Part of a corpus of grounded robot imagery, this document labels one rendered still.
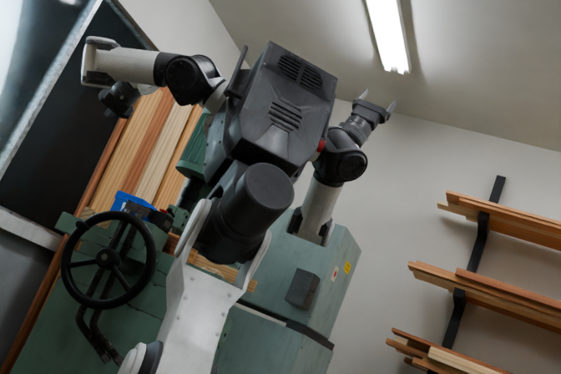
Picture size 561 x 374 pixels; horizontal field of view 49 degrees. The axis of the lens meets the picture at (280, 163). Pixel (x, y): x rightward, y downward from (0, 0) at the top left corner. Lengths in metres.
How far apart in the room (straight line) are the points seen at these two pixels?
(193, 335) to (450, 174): 3.45
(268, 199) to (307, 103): 0.34
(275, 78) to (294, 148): 0.17
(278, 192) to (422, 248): 3.19
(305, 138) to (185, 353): 0.54
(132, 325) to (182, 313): 0.73
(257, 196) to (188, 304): 0.27
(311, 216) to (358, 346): 2.63
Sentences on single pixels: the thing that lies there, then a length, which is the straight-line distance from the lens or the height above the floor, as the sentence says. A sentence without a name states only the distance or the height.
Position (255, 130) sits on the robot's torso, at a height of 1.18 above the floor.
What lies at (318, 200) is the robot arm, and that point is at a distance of 1.71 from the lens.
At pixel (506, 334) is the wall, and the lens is 4.26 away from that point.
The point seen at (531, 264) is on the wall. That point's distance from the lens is 4.36.
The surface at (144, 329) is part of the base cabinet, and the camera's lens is 1.99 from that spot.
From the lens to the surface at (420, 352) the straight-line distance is 3.86.
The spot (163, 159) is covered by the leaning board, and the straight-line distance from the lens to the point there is 4.15.
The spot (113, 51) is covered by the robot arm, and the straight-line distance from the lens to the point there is 1.67.
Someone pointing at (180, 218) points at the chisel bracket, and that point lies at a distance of 2.15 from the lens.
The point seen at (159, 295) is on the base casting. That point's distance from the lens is 1.98.
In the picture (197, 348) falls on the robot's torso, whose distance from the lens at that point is 1.28.
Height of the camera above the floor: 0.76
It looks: 16 degrees up
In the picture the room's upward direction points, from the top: 23 degrees clockwise
